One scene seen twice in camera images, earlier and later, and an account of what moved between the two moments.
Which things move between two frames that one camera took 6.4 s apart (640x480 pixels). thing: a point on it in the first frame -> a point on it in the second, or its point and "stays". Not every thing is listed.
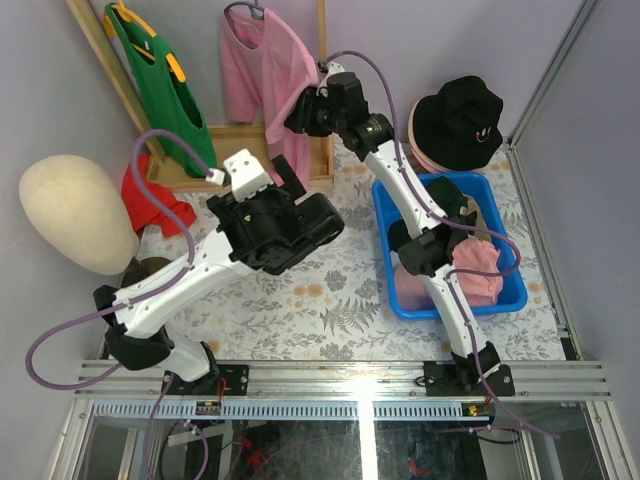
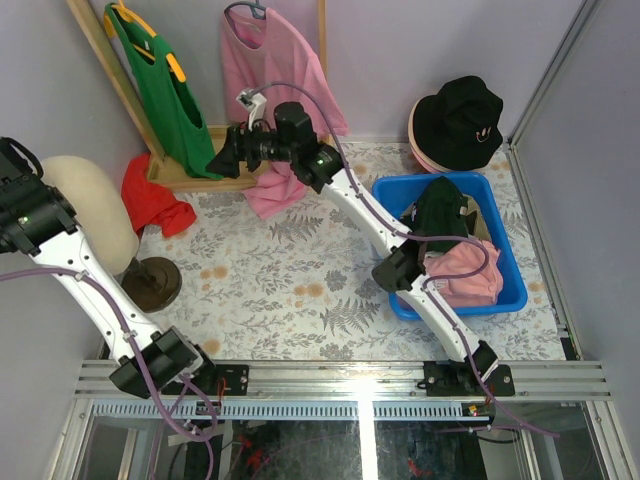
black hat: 456,127 stays
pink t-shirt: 267,64 stays
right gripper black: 300,118 -> 237,147
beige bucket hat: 416,148 stays
